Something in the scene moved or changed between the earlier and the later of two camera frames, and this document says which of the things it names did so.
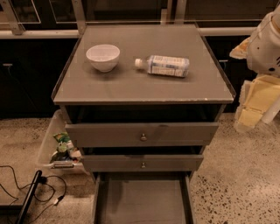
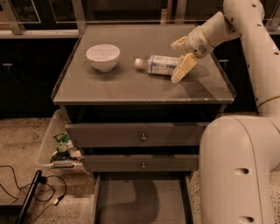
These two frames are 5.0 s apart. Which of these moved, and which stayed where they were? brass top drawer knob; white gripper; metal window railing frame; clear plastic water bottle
Moved: white gripper
Stayed: brass top drawer knob; metal window railing frame; clear plastic water bottle
